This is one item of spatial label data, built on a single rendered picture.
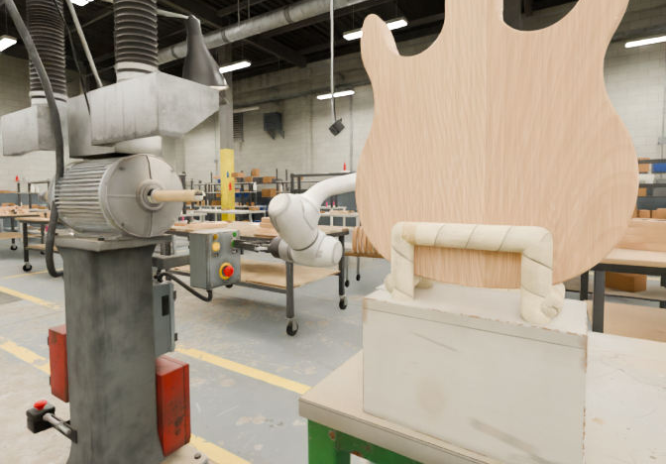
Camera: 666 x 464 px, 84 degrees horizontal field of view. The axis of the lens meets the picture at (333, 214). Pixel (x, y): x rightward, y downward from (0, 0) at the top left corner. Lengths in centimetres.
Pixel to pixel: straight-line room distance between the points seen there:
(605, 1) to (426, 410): 53
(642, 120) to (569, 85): 1139
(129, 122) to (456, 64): 76
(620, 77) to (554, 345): 1165
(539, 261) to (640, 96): 1155
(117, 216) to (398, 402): 91
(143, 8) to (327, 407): 103
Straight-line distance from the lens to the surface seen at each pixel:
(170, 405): 162
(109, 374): 147
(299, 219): 105
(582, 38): 54
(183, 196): 109
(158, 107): 95
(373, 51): 61
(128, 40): 116
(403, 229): 52
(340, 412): 62
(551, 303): 49
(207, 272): 138
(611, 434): 68
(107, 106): 113
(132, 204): 122
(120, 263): 139
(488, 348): 51
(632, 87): 1202
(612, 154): 51
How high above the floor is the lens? 125
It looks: 3 degrees down
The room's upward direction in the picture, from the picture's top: straight up
